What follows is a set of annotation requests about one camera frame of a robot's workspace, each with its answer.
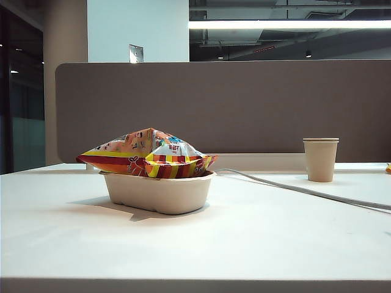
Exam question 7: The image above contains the grey power cable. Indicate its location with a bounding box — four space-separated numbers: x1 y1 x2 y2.
215 168 391 211

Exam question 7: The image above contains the metal wall plate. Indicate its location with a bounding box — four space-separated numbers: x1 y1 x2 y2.
128 43 144 64

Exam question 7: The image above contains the beige pulp food box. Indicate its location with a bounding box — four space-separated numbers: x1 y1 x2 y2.
98 170 217 215

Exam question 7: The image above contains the white ceiling light strip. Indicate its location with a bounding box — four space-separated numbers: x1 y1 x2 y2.
188 20 391 30

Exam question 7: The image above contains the brown desk divider panel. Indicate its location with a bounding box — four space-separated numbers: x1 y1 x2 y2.
54 59 391 167

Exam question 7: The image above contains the colourful striped chip bag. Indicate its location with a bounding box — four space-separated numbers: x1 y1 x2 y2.
76 128 219 179

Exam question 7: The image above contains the beige paper cup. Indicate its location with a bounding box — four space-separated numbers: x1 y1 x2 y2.
302 137 340 183

